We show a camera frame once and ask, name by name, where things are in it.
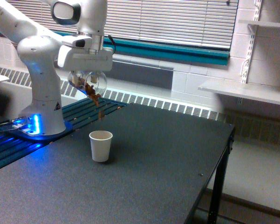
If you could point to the brown nut pieces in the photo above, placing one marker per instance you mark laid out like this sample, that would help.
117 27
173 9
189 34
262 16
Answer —
90 92

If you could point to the white wall shelf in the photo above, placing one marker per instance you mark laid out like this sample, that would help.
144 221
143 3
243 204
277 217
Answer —
266 24
256 92

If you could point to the teal window sill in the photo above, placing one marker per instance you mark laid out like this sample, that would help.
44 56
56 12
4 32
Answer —
160 51

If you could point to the black table leg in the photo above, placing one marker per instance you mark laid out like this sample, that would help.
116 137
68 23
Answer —
219 182

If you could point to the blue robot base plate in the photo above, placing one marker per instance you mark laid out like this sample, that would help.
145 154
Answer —
33 134

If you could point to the white paper cup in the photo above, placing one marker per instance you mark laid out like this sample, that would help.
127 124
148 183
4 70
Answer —
100 145

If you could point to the white shelf rail bracket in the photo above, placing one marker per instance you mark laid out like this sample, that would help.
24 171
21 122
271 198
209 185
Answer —
252 26

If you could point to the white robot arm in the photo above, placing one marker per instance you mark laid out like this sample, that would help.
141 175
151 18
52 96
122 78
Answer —
42 51

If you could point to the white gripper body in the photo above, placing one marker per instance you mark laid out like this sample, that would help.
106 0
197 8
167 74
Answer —
84 53

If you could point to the white lower wall shelf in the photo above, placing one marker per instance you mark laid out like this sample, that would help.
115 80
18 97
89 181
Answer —
256 92

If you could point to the white window blinds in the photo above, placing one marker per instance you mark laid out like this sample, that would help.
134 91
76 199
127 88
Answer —
199 23

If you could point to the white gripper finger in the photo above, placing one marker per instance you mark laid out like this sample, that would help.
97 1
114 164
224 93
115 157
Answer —
78 78
93 77

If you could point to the white upper wall shelf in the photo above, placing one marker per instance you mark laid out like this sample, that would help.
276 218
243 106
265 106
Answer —
266 24

